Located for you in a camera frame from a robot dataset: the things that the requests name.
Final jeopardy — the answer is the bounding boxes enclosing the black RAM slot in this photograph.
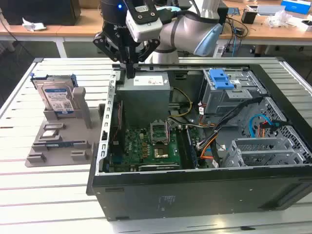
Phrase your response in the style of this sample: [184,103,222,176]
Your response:
[175,126,198,170]

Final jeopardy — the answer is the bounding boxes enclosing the yellow wire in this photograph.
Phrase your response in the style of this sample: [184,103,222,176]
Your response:
[170,86,194,118]

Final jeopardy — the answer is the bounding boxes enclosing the wooden desk white legs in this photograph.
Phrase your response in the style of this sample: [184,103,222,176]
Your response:
[0,8,161,58]
[216,0,312,58]

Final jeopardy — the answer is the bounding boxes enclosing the hard disk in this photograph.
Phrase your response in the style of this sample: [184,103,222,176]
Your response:
[30,74,78,114]

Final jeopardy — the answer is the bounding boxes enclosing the grey plastic parts rack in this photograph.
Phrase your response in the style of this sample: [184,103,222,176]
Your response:
[25,87,105,168]

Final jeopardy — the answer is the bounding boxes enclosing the blue data wire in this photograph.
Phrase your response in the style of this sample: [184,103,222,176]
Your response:
[249,113,279,139]

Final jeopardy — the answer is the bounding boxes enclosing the RAM stick with blue label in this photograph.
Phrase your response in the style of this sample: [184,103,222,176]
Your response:
[46,142,74,148]

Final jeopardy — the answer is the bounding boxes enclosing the tall metal drive cage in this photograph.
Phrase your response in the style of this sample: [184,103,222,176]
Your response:
[202,69,268,122]

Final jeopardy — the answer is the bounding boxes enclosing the crumpled white paper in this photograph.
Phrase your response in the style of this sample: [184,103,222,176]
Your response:
[21,17,47,32]

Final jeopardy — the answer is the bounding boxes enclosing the small black box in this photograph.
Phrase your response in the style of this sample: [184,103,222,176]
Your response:
[241,11,258,24]

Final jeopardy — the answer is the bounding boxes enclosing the metal socket cover frame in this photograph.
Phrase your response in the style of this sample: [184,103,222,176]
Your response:
[149,120,170,145]

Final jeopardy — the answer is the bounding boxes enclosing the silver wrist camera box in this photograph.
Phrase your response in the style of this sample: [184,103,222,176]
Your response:
[125,9,163,42]

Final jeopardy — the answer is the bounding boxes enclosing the orange black power wire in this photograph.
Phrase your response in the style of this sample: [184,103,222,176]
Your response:
[258,121,269,140]

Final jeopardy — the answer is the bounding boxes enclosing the blue plastic disk carrier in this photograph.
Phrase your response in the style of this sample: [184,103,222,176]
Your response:
[209,69,235,91]

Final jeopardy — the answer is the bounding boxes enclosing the silver CPU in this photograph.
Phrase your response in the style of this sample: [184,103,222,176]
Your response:
[41,130,58,140]

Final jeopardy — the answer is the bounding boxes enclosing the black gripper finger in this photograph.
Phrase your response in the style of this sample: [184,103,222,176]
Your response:
[131,40,160,78]
[94,33,131,78]

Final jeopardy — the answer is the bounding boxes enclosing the orange wire bundle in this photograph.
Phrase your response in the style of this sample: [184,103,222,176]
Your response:
[199,140,220,161]

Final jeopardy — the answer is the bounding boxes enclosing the CPU socket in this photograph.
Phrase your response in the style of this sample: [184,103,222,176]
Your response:
[153,143,171,159]

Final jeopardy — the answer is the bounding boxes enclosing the black open PC case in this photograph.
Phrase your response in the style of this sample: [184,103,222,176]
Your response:
[85,56,312,222]

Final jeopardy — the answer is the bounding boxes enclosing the black sleeved cable bundle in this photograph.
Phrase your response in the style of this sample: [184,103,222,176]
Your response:
[196,96,265,150]

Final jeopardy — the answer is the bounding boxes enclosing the large black box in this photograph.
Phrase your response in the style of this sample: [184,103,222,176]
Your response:
[0,0,81,26]

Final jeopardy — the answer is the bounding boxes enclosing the clear plastic bag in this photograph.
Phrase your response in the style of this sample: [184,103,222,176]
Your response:
[264,11,293,28]

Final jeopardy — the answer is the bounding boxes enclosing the green motherboard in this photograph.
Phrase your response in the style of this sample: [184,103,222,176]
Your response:
[108,121,203,172]

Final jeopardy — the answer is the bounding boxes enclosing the grey power supply unit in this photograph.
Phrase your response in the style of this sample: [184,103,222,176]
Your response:
[116,72,171,127]

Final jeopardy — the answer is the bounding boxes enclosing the blue white carton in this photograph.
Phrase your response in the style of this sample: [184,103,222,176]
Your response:
[280,0,309,15]

